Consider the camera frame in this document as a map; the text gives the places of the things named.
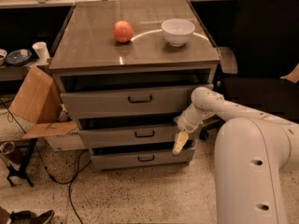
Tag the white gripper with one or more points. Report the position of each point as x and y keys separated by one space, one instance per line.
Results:
x=187 y=125

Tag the grey drawer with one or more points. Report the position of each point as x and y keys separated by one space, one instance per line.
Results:
x=129 y=136
x=131 y=102
x=141 y=159

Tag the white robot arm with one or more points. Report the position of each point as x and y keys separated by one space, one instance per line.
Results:
x=251 y=148

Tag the grey bottom drawer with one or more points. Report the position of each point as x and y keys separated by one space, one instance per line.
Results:
x=141 y=159

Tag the grey top drawer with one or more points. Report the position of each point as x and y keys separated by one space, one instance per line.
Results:
x=131 y=102

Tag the grey drawer cabinet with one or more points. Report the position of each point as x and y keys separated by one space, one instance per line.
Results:
x=89 y=58

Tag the red apple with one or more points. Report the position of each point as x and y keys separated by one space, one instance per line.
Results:
x=122 y=31

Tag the black office chair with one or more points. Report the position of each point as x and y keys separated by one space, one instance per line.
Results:
x=259 y=44

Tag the brown cardboard box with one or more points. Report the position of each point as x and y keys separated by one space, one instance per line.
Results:
x=38 y=101

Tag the white paper cup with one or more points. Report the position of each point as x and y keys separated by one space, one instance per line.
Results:
x=41 y=50

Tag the black stand with red cup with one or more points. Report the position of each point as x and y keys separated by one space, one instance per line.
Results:
x=16 y=161

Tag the dark sneaker shoe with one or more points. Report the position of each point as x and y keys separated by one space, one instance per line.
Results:
x=28 y=217

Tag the dark blue plate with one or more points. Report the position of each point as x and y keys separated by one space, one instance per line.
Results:
x=19 y=57

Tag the low grey side shelf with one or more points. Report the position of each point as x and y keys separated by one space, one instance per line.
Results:
x=9 y=72

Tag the brown trouser leg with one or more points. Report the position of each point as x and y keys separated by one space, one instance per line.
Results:
x=4 y=216

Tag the white bowl at left edge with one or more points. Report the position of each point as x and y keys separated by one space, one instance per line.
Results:
x=3 y=55

